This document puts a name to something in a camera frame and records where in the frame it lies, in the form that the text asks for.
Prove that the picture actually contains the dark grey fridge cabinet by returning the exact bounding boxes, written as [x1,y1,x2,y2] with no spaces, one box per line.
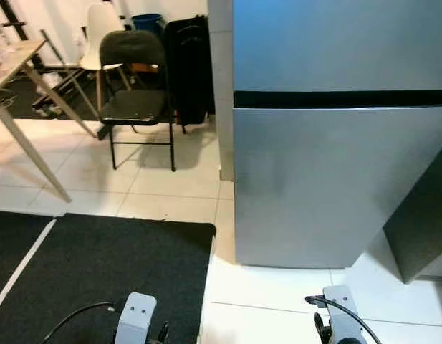
[233,90,442,285]

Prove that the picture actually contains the black floor mat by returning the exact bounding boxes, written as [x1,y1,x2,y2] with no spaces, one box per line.
[0,213,217,344]
[0,210,54,302]

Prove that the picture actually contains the black folding chair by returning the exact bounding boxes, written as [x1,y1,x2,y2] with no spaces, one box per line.
[97,30,177,172]

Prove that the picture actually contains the wooden table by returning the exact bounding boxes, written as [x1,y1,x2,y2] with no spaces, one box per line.
[0,39,100,204]

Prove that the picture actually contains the white plastic chair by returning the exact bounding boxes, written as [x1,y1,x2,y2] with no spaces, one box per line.
[79,3,128,110]

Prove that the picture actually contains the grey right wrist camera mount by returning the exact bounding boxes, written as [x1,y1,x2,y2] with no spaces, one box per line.
[322,285,369,344]

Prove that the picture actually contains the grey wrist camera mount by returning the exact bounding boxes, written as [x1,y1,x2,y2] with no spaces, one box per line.
[322,285,369,344]
[115,292,158,344]

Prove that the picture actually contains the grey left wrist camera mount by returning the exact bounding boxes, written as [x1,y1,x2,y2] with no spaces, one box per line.
[115,292,158,344]

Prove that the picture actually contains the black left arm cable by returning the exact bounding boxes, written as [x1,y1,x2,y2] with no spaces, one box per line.
[42,301,119,344]

